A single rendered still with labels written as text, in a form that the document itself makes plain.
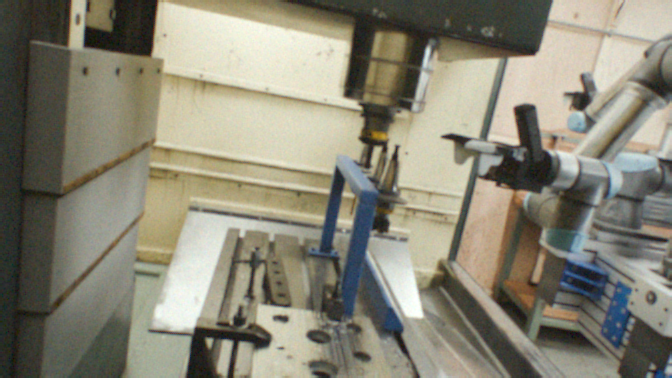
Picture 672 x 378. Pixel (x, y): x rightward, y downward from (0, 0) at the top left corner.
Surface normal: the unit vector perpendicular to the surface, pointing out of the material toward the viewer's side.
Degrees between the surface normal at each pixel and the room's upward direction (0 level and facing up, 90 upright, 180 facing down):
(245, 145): 90
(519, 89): 90
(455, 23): 90
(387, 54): 90
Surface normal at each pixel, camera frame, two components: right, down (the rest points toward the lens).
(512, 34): 0.11, 0.23
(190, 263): 0.25, -0.75
